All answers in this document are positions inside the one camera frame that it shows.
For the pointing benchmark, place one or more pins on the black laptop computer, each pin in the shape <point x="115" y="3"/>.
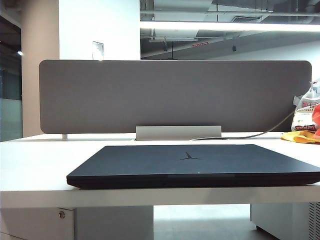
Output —
<point x="175" y="170"/>

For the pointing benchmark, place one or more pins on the grey fabric desk divider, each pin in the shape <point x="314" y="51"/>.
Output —
<point x="150" y="97"/>

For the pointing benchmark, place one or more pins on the red ceiling sign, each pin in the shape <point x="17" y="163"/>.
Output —
<point x="200" y="45"/>

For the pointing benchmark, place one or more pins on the small hanging black ceiling fixture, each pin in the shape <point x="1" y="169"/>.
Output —
<point x="234" y="48"/>

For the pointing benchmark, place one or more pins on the long ceiling light strip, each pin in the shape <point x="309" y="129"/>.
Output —
<point x="225" y="26"/>

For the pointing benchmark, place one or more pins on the ceiling air vent grille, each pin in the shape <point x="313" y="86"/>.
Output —
<point x="246" y="19"/>

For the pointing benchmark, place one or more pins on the yellow cloth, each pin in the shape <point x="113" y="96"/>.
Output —
<point x="297" y="138"/>

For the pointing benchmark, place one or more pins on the white plastic bag red print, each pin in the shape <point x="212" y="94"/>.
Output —
<point x="303" y="117"/>

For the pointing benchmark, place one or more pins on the white cabinet with vent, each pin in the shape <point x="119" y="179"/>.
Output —
<point x="282" y="217"/>

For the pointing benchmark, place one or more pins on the orange red plastic object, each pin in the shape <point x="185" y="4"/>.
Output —
<point x="317" y="117"/>

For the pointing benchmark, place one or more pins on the grey hanging ceiling rail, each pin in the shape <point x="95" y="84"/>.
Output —
<point x="172" y="39"/>

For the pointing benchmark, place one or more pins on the silver wall switch panel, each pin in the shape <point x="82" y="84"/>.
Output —
<point x="98" y="50"/>

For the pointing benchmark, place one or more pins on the white divider mounting bracket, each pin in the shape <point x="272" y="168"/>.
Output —
<point x="64" y="136"/>

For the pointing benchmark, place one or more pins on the white drawer pedestal with lock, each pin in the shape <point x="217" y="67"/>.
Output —
<point x="37" y="225"/>

